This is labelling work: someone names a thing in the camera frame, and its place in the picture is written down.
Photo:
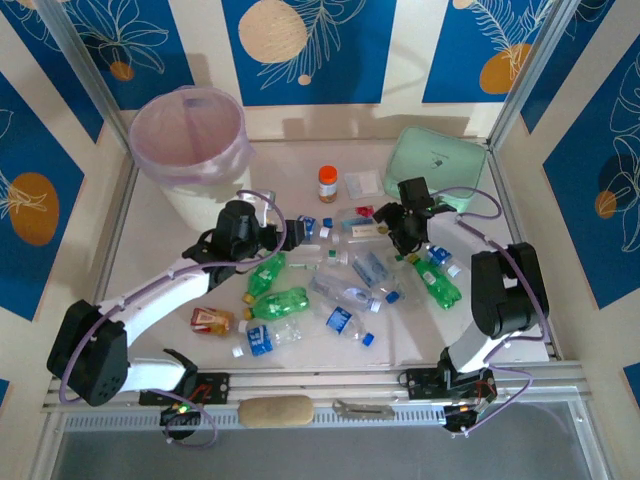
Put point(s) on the clear bottle green neck band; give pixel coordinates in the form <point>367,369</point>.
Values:
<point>310,260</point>

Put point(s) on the mint green lidded box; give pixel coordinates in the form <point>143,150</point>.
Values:
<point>440,150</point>

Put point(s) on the translucent purple bin liner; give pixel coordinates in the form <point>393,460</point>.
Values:
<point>185,135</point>

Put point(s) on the clear bottle white label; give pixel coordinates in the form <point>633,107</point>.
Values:
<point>365,231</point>

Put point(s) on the clear bottle light blue label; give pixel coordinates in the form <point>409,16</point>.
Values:
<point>370,267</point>

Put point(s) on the small bottle blue label white cap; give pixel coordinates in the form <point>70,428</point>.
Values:
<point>311,226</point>
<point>440,256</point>

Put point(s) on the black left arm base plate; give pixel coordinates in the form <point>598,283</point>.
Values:
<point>215,387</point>

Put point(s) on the aluminium rail frame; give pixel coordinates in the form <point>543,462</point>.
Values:
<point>320,382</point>

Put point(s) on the long clear bottle white cap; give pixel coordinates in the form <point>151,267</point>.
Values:
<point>340,290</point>

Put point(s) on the beige oblong pad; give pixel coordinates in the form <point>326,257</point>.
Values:
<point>275,411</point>

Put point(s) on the brown drink bottle red label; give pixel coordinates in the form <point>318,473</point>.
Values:
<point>212,320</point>

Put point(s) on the large bottle blue label white cap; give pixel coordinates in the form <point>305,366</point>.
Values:
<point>257,340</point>

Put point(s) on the small clear plastic packet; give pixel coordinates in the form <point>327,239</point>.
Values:
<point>362,182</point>

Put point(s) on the aluminium frame post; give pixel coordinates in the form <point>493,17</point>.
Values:
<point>75,50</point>
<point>539,50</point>

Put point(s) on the aluminium side rail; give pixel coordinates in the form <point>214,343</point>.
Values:
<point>502,172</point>
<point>122,200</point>

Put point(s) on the flat metal bracket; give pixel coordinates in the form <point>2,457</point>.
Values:
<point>362,410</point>

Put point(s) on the clear bottle blue label blue cap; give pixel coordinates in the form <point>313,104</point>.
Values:
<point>340,320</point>

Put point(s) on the white ribbed waste bin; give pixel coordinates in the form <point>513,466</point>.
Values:
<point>200,200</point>

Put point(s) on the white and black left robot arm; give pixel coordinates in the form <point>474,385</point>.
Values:
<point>150,300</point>

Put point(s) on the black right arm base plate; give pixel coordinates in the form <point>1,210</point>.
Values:
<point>422,382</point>

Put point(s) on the orange-capped supplement jar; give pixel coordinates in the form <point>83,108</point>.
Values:
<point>327,187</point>

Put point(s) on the green plastic bottle yellow cap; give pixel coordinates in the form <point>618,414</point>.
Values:
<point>265,275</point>
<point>280,305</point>
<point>435,285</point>

